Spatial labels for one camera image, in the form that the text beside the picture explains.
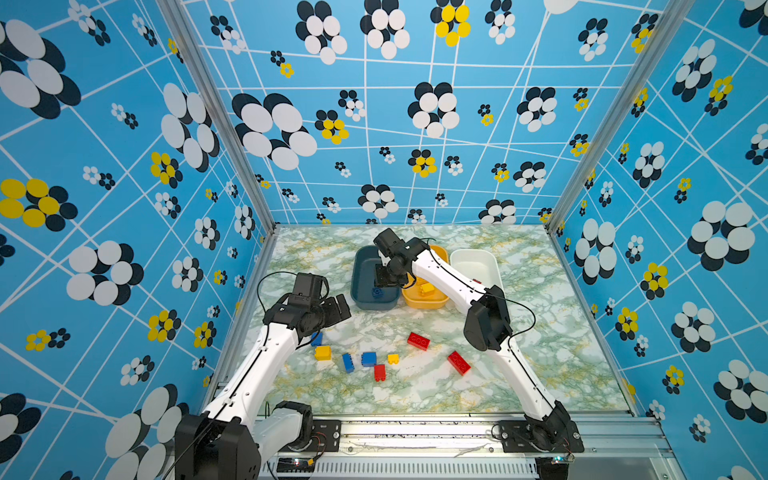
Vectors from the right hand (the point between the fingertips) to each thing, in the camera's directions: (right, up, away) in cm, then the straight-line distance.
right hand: (380, 283), depth 96 cm
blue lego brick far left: (-19, -16, -7) cm, 25 cm away
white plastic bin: (+36, +5, +12) cm, 38 cm away
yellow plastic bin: (+10, -3, +2) cm, 11 cm away
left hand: (-12, -6, -13) cm, 19 cm away
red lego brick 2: (+12, -17, -8) cm, 22 cm away
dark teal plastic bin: (-6, -3, +3) cm, 7 cm away
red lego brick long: (+23, -22, -12) cm, 34 cm away
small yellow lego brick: (+4, -21, -10) cm, 24 cm away
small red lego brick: (0, -24, -12) cm, 27 cm away
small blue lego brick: (-1, -4, +3) cm, 5 cm away
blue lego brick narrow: (-9, -22, -12) cm, 26 cm away
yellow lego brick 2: (-16, -20, -9) cm, 27 cm away
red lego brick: (+33, 0, +5) cm, 33 cm away
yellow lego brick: (+12, +1, -27) cm, 30 cm away
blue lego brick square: (-3, -22, -8) cm, 24 cm away
